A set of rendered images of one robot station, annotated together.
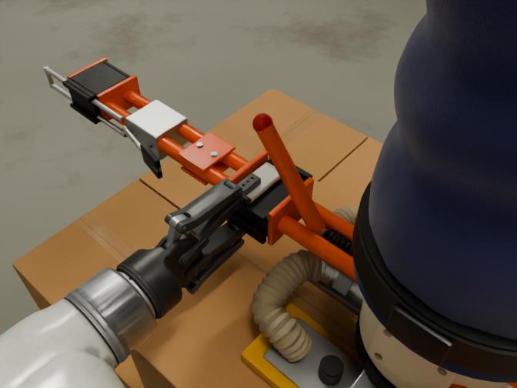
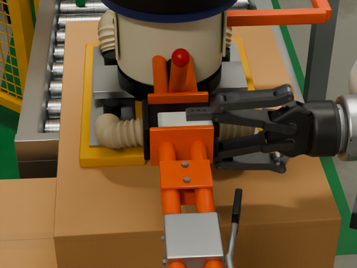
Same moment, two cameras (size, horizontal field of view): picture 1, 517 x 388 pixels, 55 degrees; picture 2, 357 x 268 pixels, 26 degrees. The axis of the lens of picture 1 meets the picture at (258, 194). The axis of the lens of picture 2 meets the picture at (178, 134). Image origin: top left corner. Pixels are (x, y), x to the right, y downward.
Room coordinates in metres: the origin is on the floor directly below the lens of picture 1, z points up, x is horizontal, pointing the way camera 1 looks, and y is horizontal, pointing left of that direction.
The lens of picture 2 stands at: (1.02, 0.57, 1.71)
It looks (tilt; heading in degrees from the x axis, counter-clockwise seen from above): 38 degrees down; 225
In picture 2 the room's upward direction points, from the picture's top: straight up
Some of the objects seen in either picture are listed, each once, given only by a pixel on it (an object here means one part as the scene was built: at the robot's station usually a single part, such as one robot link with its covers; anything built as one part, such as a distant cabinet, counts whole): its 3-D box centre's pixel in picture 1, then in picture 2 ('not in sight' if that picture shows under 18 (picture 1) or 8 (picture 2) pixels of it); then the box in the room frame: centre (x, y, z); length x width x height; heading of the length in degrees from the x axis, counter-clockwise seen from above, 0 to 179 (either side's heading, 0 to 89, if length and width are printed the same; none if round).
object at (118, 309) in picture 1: (114, 312); (356, 127); (0.27, 0.15, 1.09); 0.09 x 0.06 x 0.09; 48
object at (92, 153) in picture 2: not in sight; (112, 90); (0.34, -0.26, 0.98); 0.34 x 0.10 x 0.05; 49
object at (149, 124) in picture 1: (158, 129); (192, 248); (0.58, 0.15, 1.08); 0.07 x 0.07 x 0.04; 49
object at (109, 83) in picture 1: (105, 88); not in sight; (0.67, 0.25, 1.09); 0.08 x 0.07 x 0.05; 49
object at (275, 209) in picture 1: (268, 196); (179, 127); (0.44, -0.01, 1.09); 0.10 x 0.08 x 0.06; 139
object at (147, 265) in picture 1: (166, 269); (302, 129); (0.33, 0.10, 1.09); 0.09 x 0.07 x 0.08; 138
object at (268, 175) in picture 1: (257, 182); (185, 120); (0.44, 0.00, 1.11); 0.07 x 0.03 x 0.01; 138
